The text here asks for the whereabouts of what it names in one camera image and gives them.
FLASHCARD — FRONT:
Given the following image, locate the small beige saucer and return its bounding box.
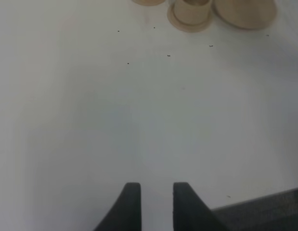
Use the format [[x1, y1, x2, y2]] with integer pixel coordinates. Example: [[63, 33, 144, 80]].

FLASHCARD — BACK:
[[132, 0, 165, 6], [167, 1, 212, 33]]

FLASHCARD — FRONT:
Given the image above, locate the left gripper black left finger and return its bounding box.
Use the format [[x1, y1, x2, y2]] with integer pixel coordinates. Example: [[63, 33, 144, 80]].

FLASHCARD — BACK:
[[95, 182, 141, 231]]

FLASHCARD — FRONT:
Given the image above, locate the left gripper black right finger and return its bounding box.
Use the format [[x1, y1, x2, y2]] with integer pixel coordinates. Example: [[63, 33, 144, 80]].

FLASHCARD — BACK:
[[173, 182, 228, 231]]

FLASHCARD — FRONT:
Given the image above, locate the near beige teacup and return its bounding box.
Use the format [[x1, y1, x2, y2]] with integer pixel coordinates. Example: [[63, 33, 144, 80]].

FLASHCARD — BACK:
[[173, 0, 212, 26]]

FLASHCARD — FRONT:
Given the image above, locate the far small beige saucer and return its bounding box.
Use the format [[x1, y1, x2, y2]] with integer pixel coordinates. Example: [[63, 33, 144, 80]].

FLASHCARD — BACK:
[[132, 0, 165, 6]]

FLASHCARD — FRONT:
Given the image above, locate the near small beige saucer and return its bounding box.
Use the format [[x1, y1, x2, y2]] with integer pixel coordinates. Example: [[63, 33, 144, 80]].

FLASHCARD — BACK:
[[167, 1, 212, 33]]

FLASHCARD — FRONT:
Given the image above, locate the large beige teapot saucer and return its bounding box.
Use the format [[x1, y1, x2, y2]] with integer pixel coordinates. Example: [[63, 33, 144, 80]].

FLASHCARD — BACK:
[[213, 0, 277, 30]]

